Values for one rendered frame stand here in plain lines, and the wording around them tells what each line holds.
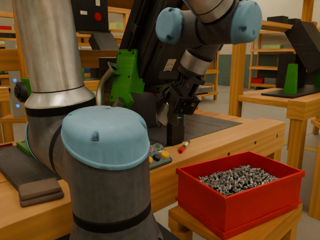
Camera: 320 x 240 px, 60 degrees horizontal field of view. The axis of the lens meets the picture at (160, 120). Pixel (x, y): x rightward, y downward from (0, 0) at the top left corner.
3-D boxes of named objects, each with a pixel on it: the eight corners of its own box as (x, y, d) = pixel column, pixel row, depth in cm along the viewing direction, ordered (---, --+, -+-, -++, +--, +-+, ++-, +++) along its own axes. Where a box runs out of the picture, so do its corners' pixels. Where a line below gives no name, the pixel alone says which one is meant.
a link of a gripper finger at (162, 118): (156, 136, 81) (169, 111, 76) (149, 124, 85) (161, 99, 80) (165, 137, 83) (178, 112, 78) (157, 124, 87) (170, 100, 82)
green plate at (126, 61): (143, 107, 109) (152, 54, 108) (126, 104, 104) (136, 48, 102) (125, 103, 117) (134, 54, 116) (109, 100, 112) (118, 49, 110)
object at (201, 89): (213, 94, 110) (213, 86, 109) (185, 98, 99) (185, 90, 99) (149, 85, 138) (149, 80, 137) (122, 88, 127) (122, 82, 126)
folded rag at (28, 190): (58, 185, 77) (57, 175, 76) (65, 198, 70) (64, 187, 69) (18, 194, 72) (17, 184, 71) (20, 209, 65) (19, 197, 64)
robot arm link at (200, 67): (181, 45, 73) (205, 52, 77) (174, 61, 75) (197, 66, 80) (195, 58, 68) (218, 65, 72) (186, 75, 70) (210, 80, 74)
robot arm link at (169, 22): (190, 0, 53) (224, 12, 61) (153, 7, 62) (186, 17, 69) (186, 42, 55) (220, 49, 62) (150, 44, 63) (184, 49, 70)
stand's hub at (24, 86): (29, 103, 100) (26, 82, 98) (19, 104, 98) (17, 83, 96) (22, 100, 105) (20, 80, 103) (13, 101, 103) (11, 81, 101)
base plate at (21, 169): (243, 126, 147) (243, 123, 146) (22, 197, 74) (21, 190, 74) (184, 114, 177) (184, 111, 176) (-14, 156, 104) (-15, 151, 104)
